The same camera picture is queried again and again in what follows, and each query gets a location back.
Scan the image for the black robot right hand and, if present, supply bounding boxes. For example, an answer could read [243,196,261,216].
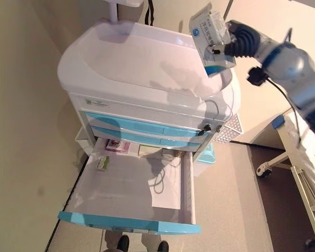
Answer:
[207,20,260,57]

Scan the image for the white blue medicine box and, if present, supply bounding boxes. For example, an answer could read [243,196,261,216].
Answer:
[188,2,237,77]

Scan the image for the blue white cart drawer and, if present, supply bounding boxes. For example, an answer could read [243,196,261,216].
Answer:
[83,111,213,139]
[90,125,211,148]
[57,136,202,236]

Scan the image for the beige medicine box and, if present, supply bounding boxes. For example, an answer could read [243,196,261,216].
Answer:
[138,144,162,159]

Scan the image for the white pink medicine box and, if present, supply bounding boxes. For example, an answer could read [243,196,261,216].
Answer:
[104,138,131,154]

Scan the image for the white green medicine box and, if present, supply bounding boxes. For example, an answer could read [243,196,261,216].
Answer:
[94,155,110,172]

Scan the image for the silver IV pole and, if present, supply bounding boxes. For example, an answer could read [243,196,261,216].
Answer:
[224,0,234,19]

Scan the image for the blue bed corner bumper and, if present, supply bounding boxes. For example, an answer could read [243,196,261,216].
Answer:
[271,114,286,131]

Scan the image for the white mesh side basket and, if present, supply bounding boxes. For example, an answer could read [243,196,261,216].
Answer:
[212,111,244,144]

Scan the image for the black cart keys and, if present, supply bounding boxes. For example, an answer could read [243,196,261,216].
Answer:
[198,123,212,137]

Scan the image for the white blue medical cart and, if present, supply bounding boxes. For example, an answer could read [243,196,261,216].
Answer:
[56,20,244,236]

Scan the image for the blue lid waste bin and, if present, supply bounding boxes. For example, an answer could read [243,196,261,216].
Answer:
[193,144,217,179]

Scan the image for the white bed sheet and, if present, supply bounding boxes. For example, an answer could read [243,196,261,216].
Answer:
[286,110,315,200]

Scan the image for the white cart side shelf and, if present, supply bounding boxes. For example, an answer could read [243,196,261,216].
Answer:
[104,0,145,27]

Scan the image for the black robot left foot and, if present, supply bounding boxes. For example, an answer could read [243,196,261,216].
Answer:
[117,234,131,252]

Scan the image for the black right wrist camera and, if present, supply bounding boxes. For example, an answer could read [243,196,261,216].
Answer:
[247,67,269,87]

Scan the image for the black hanging strap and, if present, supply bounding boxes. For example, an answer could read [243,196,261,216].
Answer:
[143,0,155,26]

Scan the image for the white hospital bed frame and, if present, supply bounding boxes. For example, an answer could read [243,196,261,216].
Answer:
[251,107,315,247]

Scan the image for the white bed side rail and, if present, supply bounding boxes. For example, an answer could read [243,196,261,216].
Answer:
[291,167,315,237]

